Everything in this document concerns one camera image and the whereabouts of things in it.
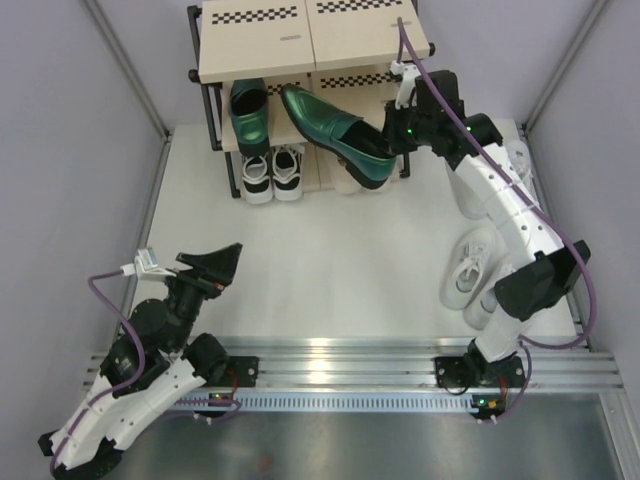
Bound white sneaker front right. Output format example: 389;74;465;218
463;290;497;330

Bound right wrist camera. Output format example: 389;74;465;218
390;60;420;110

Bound green pointed shoe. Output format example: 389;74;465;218
229;78;270;157
280;84;396;190

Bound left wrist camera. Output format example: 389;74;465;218
120;247;176;282

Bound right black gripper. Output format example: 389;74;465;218
377;97;434;156

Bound slotted cable duct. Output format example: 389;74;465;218
171;389;503;414

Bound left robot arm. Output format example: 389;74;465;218
38;243;243;479

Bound left aluminium corner post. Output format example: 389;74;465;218
79;0;174;144

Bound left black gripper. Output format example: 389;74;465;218
161;243;242;352

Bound beige three-tier shoe shelf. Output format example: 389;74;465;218
187;1;435;198

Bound black white sneaker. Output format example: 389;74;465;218
241;156;274;205
271;144;305;202

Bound aluminium corner post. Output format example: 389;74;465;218
521;0;611;138
79;0;174;144

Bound right aluminium corner post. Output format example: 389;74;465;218
521;0;611;138

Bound white sneaker back right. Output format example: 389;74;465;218
505;139;532;192

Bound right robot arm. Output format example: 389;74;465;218
383;61;591;389

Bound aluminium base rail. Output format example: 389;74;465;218
220;337;623;394

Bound white sneaker front left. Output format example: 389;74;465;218
440;227;504;311

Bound beige lace sneaker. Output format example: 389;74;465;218
329;159;361;195
371;177;395;194

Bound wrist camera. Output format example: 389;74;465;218
390;60;420;110
120;247;176;282

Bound white sneaker back left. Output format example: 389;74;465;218
446;166;487;220

